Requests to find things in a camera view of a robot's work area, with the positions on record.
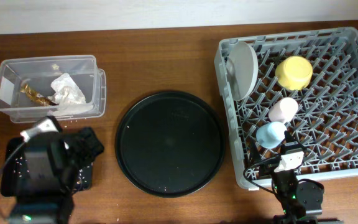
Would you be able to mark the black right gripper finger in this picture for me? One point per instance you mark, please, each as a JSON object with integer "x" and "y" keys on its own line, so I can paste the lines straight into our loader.
{"x": 254, "y": 153}
{"x": 289, "y": 139}

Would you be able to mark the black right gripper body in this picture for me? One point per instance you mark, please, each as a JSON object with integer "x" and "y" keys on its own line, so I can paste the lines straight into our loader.
{"x": 268, "y": 165}

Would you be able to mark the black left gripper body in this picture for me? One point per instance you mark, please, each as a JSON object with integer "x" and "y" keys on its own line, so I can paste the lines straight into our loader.
{"x": 77, "y": 152}

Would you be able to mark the light blue plastic cup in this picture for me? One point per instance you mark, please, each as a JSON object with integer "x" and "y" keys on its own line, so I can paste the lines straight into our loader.
{"x": 271, "y": 135}

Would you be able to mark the pink plastic cup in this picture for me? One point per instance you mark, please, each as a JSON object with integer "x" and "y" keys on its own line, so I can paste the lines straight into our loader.
{"x": 283, "y": 111}

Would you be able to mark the white napkin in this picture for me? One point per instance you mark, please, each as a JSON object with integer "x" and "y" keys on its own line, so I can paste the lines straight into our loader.
{"x": 68, "y": 96}

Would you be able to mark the yellow plastic bowl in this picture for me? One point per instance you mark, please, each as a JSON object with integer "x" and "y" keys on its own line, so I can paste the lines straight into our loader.
{"x": 294, "y": 73}

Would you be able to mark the grey plate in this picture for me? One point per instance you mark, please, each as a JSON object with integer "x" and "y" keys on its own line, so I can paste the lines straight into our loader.
{"x": 242, "y": 70}

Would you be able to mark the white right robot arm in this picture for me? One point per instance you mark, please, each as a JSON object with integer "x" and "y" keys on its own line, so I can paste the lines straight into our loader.
{"x": 300, "y": 199}

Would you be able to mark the clear plastic waste bin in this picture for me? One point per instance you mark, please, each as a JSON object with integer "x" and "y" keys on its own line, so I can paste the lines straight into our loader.
{"x": 39, "y": 73}

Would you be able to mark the grey dishwasher rack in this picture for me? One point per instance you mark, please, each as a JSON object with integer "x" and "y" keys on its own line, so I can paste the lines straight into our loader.
{"x": 326, "y": 122}

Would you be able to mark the gold snack wrapper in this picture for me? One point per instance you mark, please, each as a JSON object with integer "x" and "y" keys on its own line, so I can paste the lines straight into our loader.
{"x": 35, "y": 96}

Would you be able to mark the black rectangular tray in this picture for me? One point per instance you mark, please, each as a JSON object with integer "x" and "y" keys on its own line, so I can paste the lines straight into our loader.
{"x": 84, "y": 180}

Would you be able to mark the round black tray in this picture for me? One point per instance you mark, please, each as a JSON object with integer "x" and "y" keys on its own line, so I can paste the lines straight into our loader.
{"x": 170, "y": 144}

